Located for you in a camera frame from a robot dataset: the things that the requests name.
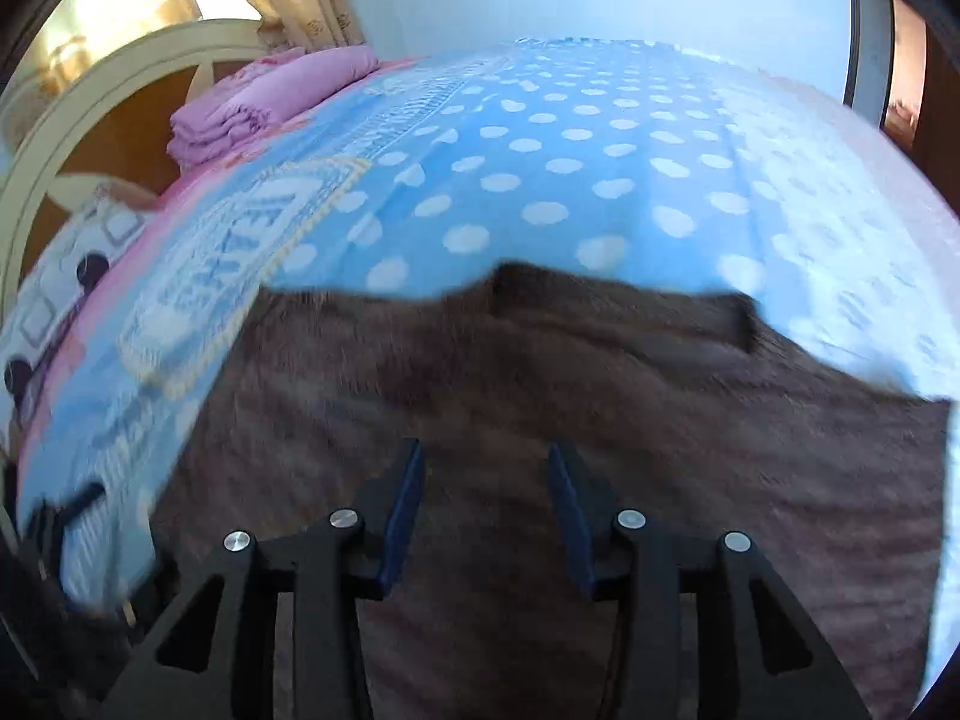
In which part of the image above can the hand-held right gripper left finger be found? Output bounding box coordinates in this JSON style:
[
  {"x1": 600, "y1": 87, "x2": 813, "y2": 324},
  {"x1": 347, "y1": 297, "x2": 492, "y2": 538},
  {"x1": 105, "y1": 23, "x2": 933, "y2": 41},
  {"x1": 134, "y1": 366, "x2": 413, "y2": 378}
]
[{"x1": 101, "y1": 437, "x2": 427, "y2": 720}]

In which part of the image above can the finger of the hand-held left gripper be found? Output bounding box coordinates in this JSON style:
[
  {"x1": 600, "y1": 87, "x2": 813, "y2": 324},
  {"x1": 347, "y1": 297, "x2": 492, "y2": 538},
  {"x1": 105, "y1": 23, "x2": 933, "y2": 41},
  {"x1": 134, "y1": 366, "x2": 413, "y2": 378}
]
[{"x1": 34, "y1": 481, "x2": 107, "y2": 541}]

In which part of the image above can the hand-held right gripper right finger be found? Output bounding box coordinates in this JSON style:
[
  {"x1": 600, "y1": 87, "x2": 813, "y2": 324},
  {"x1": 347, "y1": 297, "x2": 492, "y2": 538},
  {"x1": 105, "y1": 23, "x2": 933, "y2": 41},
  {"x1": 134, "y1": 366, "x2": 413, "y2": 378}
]
[{"x1": 547, "y1": 441, "x2": 875, "y2": 720}]

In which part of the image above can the brown knitted sun-pattern sweater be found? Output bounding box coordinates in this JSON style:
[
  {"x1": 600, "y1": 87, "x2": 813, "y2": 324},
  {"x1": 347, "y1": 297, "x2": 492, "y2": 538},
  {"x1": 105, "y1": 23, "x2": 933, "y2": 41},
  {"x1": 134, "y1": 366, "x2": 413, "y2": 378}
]
[{"x1": 146, "y1": 262, "x2": 957, "y2": 720}]

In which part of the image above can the grey patterned pillow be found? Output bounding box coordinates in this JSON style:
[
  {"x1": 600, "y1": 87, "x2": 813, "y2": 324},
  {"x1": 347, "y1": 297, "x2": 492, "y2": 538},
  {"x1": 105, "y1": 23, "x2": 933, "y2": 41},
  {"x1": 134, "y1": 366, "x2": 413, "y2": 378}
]
[{"x1": 0, "y1": 187, "x2": 162, "y2": 458}]

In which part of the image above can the blue pink printed bed sheet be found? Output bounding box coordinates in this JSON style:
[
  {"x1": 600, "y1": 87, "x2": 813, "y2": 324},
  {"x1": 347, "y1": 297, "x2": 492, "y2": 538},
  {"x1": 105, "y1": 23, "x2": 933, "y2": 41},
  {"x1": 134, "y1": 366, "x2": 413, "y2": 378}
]
[{"x1": 0, "y1": 36, "x2": 960, "y2": 698}]

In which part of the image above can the cream wooden headboard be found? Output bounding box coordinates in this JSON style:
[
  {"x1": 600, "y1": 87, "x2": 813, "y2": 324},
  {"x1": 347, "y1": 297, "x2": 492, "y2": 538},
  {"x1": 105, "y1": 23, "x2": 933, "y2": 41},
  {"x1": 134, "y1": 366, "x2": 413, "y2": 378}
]
[{"x1": 0, "y1": 19, "x2": 282, "y2": 301}]

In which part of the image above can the pink folded blanket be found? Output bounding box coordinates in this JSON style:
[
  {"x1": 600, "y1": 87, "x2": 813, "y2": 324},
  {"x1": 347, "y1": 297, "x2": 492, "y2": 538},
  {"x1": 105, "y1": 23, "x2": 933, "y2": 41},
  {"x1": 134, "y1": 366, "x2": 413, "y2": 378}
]
[{"x1": 169, "y1": 45, "x2": 382, "y2": 170}]

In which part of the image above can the brown wooden door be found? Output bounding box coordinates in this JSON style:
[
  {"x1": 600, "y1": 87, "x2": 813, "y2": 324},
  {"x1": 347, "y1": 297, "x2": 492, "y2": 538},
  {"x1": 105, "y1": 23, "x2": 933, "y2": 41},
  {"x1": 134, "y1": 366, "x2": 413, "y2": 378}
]
[{"x1": 926, "y1": 22, "x2": 960, "y2": 196}]

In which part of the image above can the brown door frame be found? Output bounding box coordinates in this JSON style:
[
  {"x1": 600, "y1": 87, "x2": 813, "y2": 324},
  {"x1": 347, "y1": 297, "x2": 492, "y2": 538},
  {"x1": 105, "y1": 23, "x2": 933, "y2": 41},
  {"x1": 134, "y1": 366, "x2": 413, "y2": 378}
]
[{"x1": 841, "y1": 0, "x2": 931, "y2": 158}]

